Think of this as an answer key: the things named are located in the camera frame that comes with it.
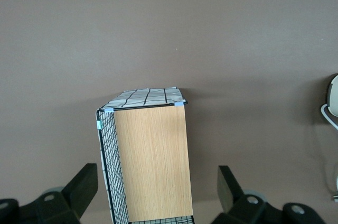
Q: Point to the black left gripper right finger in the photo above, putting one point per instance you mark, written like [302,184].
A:
[228,187]

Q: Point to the light wooden shelf insert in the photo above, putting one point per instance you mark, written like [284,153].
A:
[153,163]

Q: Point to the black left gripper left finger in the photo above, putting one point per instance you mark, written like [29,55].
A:
[82,187]

